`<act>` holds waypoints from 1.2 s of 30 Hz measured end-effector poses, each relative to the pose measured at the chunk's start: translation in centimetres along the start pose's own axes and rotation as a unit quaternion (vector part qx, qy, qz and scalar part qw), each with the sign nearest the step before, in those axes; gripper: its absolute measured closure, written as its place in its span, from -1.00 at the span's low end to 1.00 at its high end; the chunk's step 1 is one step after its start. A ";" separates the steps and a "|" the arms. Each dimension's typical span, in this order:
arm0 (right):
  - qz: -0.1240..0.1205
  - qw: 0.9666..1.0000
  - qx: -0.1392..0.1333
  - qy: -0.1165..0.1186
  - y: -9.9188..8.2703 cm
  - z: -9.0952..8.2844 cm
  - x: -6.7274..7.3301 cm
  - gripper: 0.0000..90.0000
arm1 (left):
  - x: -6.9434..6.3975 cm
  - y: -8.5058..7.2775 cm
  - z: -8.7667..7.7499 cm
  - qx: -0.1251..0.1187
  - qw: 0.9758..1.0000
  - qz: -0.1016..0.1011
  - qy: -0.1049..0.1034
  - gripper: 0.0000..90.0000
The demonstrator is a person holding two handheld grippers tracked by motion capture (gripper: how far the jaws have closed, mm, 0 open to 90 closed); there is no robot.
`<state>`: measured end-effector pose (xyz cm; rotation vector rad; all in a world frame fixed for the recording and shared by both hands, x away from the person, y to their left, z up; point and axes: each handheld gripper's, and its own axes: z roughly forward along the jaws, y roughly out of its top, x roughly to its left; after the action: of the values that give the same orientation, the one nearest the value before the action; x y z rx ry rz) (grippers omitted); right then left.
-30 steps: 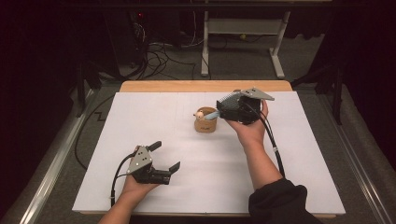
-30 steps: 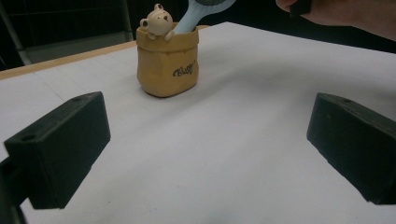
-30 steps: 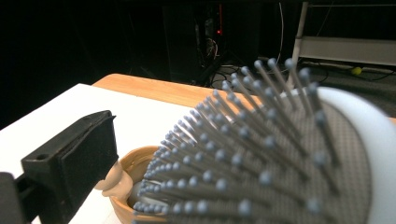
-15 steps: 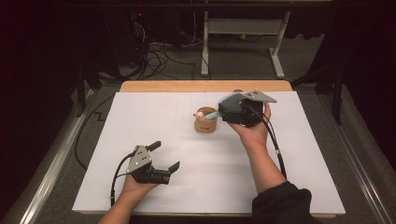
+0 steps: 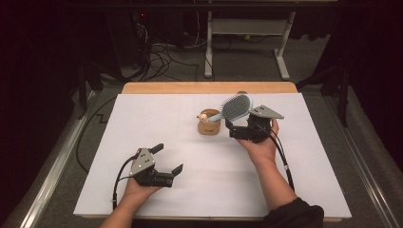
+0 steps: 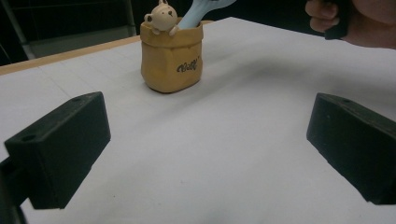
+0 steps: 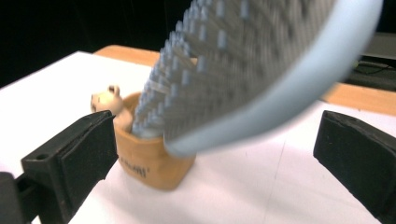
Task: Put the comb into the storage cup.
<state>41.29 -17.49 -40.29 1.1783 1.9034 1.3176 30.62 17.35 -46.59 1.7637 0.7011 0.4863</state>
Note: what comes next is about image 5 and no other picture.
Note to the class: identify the white table mat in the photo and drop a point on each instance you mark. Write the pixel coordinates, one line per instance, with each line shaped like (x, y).
(158, 120)

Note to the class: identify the person's right hand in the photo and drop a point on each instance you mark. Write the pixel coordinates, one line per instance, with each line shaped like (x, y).
(261, 152)

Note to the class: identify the aluminium floor rail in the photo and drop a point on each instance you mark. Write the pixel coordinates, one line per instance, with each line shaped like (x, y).
(50, 180)
(364, 177)

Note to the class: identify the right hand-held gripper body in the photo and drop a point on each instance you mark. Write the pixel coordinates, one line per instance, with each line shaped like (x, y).
(253, 128)

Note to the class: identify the black metal stand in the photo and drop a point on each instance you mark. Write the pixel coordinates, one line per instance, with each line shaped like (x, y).
(83, 91)
(343, 95)

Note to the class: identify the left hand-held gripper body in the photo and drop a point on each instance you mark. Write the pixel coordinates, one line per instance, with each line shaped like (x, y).
(144, 166)

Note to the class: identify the person's left hand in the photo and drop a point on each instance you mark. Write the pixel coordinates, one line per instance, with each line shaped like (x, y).
(139, 193)

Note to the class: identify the white metal desk frame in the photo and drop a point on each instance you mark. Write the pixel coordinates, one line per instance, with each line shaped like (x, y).
(247, 27)

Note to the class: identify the person's black sleeve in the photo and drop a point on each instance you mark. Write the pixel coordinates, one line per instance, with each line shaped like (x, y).
(294, 215)

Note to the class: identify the light blue hairbrush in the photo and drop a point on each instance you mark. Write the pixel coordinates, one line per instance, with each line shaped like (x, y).
(236, 107)

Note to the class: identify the black computer tower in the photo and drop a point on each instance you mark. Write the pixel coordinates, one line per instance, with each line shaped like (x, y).
(126, 38)

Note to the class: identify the wooden cup with small figure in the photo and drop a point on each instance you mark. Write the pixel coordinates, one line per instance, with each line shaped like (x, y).
(209, 129)

